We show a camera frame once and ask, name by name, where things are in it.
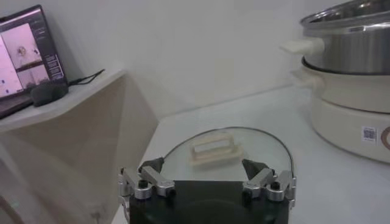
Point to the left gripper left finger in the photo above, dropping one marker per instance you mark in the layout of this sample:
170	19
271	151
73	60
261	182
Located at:
152	179

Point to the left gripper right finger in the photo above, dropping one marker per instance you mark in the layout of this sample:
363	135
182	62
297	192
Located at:
265	179

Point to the cream electric pot base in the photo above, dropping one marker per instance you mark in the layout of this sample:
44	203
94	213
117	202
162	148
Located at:
344	121

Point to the white side desk with mouse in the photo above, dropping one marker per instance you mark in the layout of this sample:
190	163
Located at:
70	146

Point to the black laptop with pink screen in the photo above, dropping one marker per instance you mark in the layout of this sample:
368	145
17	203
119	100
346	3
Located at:
21	58

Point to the black computer mouse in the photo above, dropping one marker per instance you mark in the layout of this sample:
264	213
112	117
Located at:
48	93

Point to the perforated steel steamer basket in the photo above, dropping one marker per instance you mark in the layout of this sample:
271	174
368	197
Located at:
350	48

